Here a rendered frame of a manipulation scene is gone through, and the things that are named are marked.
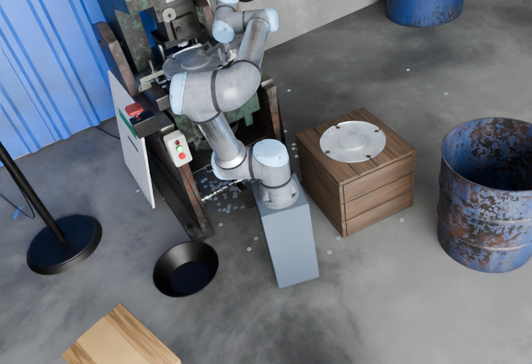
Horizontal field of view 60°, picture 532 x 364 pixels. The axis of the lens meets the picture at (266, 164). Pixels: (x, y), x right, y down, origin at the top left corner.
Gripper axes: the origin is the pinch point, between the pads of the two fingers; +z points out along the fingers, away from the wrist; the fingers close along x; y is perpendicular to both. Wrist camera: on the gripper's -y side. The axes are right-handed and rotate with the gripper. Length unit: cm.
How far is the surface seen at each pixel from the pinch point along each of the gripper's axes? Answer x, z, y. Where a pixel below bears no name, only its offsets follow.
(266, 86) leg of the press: -10.3, 14.5, 16.0
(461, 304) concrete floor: -127, 28, 29
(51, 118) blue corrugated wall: 99, 112, -68
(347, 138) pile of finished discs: -46, 27, 38
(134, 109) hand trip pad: 0.3, 4.0, -39.8
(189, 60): 13.4, 7.0, -8.2
